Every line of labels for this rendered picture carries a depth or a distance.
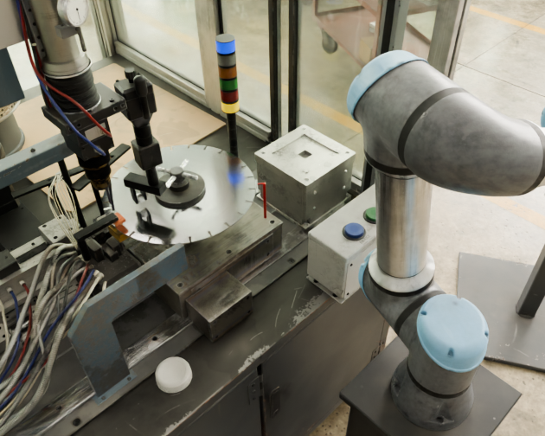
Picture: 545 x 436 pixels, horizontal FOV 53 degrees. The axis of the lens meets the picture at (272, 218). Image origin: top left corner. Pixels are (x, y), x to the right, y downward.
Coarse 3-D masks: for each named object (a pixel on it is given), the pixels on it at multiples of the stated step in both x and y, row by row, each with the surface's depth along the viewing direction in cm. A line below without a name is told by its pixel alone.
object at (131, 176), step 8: (128, 176) 112; (136, 176) 112; (144, 176) 111; (152, 176) 108; (128, 184) 112; (136, 184) 111; (144, 184) 110; (152, 184) 109; (160, 184) 110; (144, 192) 114; (152, 192) 110; (160, 192) 110; (136, 200) 114
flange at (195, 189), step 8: (168, 176) 122; (200, 176) 122; (176, 184) 118; (184, 184) 118; (192, 184) 120; (200, 184) 120; (168, 192) 118; (176, 192) 118; (184, 192) 118; (192, 192) 118; (200, 192) 118; (160, 200) 117; (168, 200) 116; (176, 200) 116; (184, 200) 116; (192, 200) 117
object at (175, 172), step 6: (186, 162) 119; (162, 168) 118; (174, 168) 117; (180, 168) 117; (174, 174) 116; (180, 174) 116; (186, 174) 116; (174, 180) 116; (180, 180) 117; (168, 186) 114
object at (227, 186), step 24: (192, 144) 132; (120, 168) 126; (168, 168) 126; (192, 168) 126; (216, 168) 126; (240, 168) 125; (120, 192) 120; (216, 192) 119; (240, 192) 119; (144, 216) 114; (168, 216) 114; (192, 216) 114; (216, 216) 114; (240, 216) 114; (144, 240) 109; (168, 240) 109; (192, 240) 109
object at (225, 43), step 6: (216, 36) 127; (222, 36) 127; (228, 36) 127; (216, 42) 126; (222, 42) 125; (228, 42) 126; (234, 42) 128; (216, 48) 128; (222, 48) 126; (228, 48) 127; (234, 48) 128
